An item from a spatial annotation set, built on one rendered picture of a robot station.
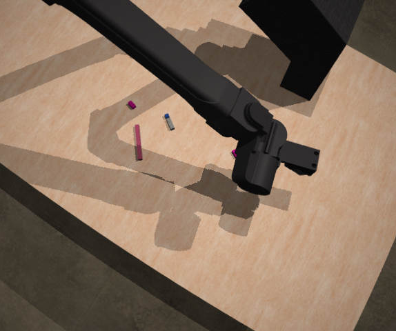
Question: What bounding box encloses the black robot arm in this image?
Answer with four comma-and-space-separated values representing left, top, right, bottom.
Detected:
42, 0, 320, 196

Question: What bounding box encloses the grey rod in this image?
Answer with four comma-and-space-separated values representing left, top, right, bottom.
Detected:
166, 117, 175, 130

